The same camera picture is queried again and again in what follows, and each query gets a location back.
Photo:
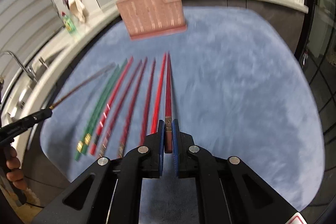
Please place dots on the green dish soap bottle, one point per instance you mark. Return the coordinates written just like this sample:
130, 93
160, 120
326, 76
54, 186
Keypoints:
68, 24

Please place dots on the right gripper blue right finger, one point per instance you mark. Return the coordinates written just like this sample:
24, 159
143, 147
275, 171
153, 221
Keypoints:
183, 164

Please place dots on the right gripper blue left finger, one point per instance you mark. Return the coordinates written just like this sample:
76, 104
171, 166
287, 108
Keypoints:
153, 164

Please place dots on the chrome sink faucet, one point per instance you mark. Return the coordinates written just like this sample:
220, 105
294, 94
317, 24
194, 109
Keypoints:
27, 69

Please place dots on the dark red chopstick gold band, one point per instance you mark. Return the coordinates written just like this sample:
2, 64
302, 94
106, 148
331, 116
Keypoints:
168, 110

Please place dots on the blue fleece mat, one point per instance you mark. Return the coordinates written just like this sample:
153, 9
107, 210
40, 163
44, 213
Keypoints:
238, 90

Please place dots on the dark red patterned chopstick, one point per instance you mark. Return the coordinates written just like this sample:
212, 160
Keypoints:
117, 111

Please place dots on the brown wooden chopstick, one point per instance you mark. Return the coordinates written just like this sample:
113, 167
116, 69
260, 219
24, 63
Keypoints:
82, 84

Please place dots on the maroon chopstick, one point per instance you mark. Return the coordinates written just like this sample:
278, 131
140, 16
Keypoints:
147, 105

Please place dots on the pink plastic utensil holder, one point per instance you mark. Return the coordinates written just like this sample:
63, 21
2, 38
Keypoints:
150, 18

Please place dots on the person's left hand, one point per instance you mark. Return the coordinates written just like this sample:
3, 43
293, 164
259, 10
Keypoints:
15, 174

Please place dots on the green chopstick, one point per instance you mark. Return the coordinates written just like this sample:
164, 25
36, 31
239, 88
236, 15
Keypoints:
85, 140
121, 69

